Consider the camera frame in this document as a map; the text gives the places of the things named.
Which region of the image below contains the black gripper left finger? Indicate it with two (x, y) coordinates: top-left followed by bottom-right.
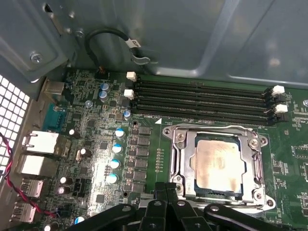
(68, 182), (168, 231)

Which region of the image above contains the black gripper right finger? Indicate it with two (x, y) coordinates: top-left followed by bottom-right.
(166, 182), (293, 231)

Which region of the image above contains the silver CPU chip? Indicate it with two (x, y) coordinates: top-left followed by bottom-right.
(189, 137), (249, 194)

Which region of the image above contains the CPU socket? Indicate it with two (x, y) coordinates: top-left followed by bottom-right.
(162, 124), (276, 212)

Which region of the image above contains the black RAM slot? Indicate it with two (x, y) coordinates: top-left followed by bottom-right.
(125, 80), (287, 105)
(123, 88), (289, 116)
(125, 71), (286, 97)
(121, 97), (290, 126)

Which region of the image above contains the green motherboard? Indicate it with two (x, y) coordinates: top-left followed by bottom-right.
(39, 68), (308, 231)

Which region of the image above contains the silver USB port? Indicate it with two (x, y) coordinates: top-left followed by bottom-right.
(14, 154), (49, 176)
(18, 178), (44, 198)
(11, 202), (37, 223)

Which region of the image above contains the silver ethernet port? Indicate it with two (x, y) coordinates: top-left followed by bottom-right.
(21, 129), (61, 156)

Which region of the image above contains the blue serial port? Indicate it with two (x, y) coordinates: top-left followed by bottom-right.
(42, 103), (66, 132)

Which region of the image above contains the silver metal port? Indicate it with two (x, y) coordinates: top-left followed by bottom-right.
(44, 80), (65, 95)

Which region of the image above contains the black grey PC case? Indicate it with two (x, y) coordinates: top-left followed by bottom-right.
(0, 0), (308, 231)

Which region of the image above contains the silver case screw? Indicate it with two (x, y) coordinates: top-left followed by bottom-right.
(29, 52), (43, 64)

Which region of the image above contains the red black twisted wire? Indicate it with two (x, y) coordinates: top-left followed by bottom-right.
(0, 131), (60, 218)

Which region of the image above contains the black cable with white label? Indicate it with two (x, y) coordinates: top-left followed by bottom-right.
(84, 28), (141, 76)

